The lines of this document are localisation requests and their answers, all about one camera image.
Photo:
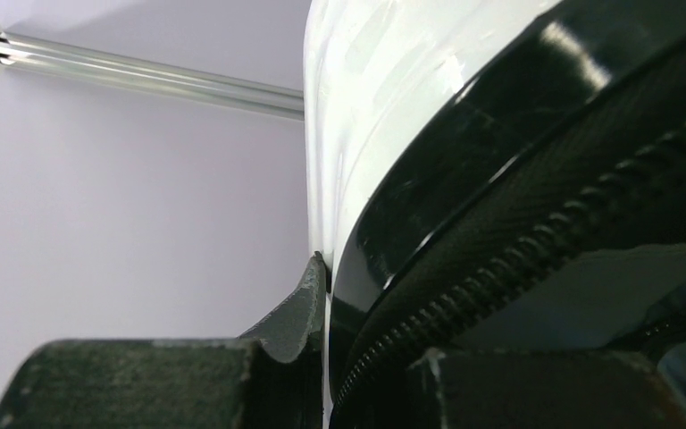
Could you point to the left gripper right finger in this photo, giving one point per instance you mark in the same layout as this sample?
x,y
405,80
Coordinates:
x,y
453,388

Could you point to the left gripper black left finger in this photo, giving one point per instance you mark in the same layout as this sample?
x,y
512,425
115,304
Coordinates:
x,y
270,376

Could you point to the black white space suitcase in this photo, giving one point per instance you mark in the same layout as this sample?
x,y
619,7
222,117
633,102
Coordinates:
x,y
494,175

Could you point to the aluminium corner frame post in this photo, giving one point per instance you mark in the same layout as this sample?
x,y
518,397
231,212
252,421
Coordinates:
x,y
29,54

